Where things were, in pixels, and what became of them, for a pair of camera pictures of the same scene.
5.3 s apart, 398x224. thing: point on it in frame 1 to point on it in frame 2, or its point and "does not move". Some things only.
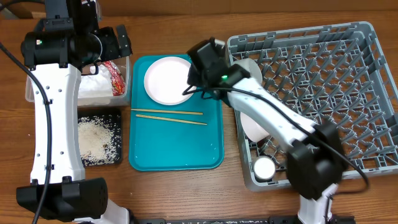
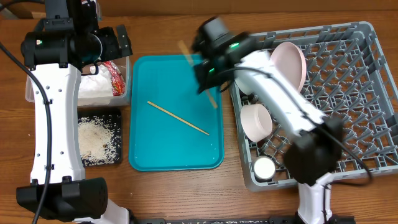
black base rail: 349,219 does not move
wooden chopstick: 172,119 to 179,118
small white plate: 254,132 does not move
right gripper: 190,78 to 206,82
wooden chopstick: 168,111 to 191,63
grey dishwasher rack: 337,76 does not move
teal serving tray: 186,136 does not move
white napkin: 96,85 does not move
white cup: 264,167 does not move
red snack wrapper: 117,79 does not move
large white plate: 166,79 to 289,60
